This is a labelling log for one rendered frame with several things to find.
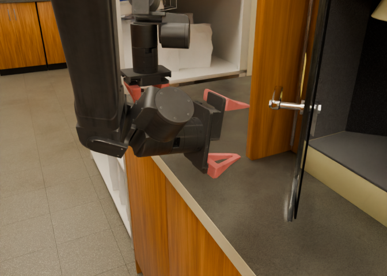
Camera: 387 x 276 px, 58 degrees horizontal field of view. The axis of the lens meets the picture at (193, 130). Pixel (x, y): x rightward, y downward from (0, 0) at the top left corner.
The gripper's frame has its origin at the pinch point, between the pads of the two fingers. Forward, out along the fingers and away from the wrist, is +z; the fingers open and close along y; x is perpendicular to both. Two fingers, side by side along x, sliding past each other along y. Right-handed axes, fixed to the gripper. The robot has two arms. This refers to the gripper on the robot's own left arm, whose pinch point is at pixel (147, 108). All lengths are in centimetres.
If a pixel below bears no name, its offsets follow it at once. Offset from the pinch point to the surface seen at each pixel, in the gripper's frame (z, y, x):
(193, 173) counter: 15.8, 8.5, -8.1
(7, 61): 94, -38, 455
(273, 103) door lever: -10.7, 10.5, -31.9
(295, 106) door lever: -10.5, 13.2, -34.1
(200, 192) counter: 15.8, 6.2, -16.1
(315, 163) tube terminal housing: 11.7, 33.7, -22.6
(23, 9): 28, -5, 455
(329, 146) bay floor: 7.7, 37.0, -22.8
